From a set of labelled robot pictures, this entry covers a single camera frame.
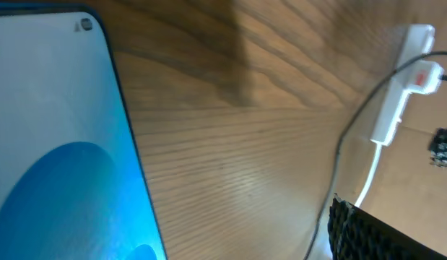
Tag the white power strip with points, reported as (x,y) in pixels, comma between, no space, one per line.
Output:
(422,77)

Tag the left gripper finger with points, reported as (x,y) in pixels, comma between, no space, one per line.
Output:
(356,235)

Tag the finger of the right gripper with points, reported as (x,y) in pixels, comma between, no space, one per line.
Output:
(438,148)

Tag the blue Galaxy smartphone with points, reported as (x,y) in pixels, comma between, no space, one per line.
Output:
(71,181)

